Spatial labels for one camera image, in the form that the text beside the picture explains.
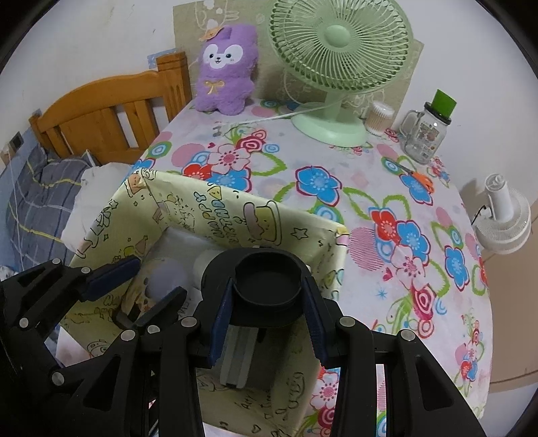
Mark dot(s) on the white clip fan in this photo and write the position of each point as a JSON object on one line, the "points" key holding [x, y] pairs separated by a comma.
{"points": [[504, 227]]}

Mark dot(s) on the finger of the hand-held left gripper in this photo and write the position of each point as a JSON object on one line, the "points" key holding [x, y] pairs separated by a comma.
{"points": [[166, 309], [111, 277]]}

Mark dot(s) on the wooden bed headboard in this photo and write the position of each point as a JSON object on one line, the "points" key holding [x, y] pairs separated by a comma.
{"points": [[105, 109]]}

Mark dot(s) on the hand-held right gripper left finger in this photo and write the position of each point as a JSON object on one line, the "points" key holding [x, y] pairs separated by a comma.
{"points": [[220, 323]]}

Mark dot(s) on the blue printed paper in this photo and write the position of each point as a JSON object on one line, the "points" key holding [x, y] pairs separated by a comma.
{"points": [[153, 59]]}

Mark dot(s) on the yellow printed storage box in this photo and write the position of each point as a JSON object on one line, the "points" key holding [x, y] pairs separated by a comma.
{"points": [[260, 218]]}

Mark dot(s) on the white remote control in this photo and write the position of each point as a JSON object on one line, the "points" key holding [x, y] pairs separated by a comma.
{"points": [[237, 357]]}

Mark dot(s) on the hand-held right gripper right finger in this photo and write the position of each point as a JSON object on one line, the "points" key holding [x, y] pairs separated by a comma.
{"points": [[315, 323]]}

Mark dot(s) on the black round lid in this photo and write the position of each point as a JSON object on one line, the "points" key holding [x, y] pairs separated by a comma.
{"points": [[264, 285]]}

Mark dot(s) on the floral tablecloth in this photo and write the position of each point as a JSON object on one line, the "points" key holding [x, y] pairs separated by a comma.
{"points": [[361, 168]]}

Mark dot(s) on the white pillow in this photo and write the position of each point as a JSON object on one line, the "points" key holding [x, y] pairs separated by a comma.
{"points": [[96, 189]]}

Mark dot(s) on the glass jar with green lid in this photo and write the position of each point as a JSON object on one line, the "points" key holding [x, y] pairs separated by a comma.
{"points": [[424, 134]]}

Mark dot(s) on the green desk fan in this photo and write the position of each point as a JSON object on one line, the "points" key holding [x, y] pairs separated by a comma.
{"points": [[336, 35]]}

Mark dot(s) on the cotton swab container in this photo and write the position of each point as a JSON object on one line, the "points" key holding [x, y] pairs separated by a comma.
{"points": [[378, 119]]}

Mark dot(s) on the grey plaid blanket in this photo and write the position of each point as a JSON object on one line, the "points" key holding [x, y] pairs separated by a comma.
{"points": [[38, 201]]}

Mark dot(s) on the lilac oval case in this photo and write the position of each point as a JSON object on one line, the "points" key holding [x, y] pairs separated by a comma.
{"points": [[166, 277]]}

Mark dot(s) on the purple plush toy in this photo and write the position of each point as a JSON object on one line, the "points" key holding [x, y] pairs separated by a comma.
{"points": [[222, 88]]}

